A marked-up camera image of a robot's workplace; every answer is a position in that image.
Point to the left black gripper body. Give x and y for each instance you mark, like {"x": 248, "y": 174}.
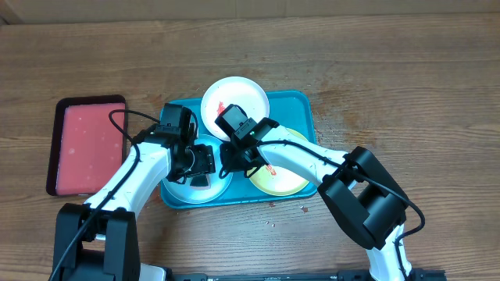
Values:
{"x": 196, "y": 161}

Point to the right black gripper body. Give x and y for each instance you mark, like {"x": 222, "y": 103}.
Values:
{"x": 241, "y": 163}

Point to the light blue plate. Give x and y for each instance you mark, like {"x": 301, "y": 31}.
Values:
{"x": 188, "y": 195}

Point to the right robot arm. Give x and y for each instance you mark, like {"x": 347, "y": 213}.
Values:
{"x": 365, "y": 201}

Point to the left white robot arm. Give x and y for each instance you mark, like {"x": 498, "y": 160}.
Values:
{"x": 98, "y": 240}

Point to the teal plastic tray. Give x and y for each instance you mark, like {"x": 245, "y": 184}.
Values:
{"x": 292, "y": 110}

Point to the red tray with dark rim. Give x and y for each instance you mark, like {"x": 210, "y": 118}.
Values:
{"x": 86, "y": 149}

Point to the yellow-green plate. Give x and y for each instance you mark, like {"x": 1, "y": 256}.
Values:
{"x": 276, "y": 181}

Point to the white plate with red smear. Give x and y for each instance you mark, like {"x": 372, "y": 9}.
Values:
{"x": 235, "y": 90}

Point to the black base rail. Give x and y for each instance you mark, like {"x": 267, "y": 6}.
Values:
{"x": 273, "y": 277}

